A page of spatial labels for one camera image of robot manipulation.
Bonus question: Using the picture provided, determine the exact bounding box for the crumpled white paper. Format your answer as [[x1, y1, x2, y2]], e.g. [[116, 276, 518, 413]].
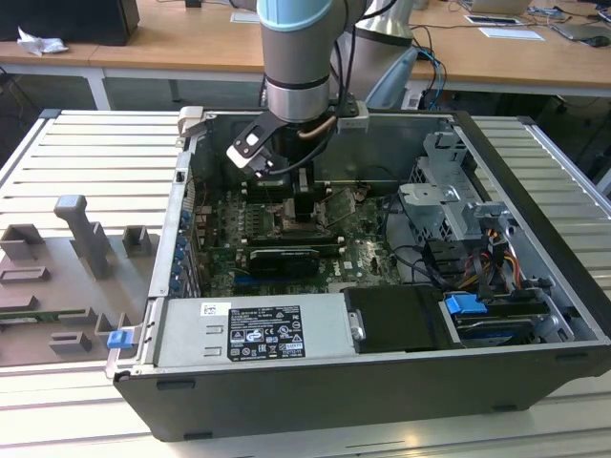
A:
[[16, 26, 68, 57]]

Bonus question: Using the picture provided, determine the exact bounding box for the green motherboard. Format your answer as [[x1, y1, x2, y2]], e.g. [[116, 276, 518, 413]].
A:
[[190, 183, 407, 297]]

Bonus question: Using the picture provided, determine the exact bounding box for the black wire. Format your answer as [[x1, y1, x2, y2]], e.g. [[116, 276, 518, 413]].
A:
[[381, 193, 453, 293]]

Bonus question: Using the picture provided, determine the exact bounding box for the closed grey laptop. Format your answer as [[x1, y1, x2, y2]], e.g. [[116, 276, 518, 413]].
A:
[[551, 21, 611, 45]]

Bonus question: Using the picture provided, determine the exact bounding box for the black graphics card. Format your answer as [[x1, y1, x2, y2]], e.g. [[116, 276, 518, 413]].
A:
[[247, 246, 321, 279]]

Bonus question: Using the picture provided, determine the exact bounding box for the blue cable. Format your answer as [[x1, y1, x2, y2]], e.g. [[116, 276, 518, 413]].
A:
[[417, 45, 450, 104]]

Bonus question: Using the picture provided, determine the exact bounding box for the bronze cable hose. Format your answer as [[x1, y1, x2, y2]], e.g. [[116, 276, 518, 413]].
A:
[[297, 117, 336, 142]]

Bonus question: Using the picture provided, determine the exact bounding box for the black PC case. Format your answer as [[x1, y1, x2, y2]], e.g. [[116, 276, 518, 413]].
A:
[[113, 108, 611, 443]]

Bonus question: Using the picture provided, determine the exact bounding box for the coloured power wire bundle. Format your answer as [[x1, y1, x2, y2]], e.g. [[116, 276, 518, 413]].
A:
[[457, 228, 524, 300]]

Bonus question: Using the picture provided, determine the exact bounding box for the silver metal drive cage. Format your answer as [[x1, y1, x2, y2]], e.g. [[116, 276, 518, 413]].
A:
[[395, 131, 516, 244]]

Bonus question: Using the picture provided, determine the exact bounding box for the silver power supply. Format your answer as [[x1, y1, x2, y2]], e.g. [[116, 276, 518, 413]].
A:
[[155, 291, 357, 368]]

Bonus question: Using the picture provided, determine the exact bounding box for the white-framed dark tablet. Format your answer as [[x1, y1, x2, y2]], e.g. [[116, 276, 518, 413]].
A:
[[465, 13, 522, 28]]

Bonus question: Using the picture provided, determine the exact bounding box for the wooden desk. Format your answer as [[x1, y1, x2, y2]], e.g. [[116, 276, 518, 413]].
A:
[[0, 0, 611, 112]]

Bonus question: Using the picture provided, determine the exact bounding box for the blue disk carrier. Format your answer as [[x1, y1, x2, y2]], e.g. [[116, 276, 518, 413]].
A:
[[442, 293, 550, 348]]

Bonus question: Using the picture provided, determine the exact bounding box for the grey-brown parts rack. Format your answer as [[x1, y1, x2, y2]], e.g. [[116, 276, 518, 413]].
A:
[[0, 193, 161, 368]]

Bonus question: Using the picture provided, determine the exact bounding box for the CPU socket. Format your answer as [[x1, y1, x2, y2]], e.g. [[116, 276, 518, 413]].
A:
[[267, 198, 331, 239]]

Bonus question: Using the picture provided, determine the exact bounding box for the open silver laptop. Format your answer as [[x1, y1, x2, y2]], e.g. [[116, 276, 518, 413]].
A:
[[470, 0, 532, 14]]

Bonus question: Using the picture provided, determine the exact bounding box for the black RAM slot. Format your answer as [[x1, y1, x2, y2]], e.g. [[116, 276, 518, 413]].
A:
[[247, 230, 341, 241], [243, 189, 333, 201], [243, 182, 333, 193], [241, 237, 347, 251]]

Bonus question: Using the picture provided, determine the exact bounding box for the grey case release latch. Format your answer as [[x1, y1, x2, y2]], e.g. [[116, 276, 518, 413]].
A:
[[177, 106, 206, 139]]

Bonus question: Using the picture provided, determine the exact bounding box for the black computer box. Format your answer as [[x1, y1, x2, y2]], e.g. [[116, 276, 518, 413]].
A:
[[0, 0, 140, 48]]

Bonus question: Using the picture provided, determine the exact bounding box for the green RAM stick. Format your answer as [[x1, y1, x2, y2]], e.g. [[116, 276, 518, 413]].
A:
[[0, 310, 66, 324]]

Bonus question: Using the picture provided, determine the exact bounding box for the white paper sheet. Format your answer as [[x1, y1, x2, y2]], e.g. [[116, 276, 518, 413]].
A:
[[478, 27, 546, 43]]

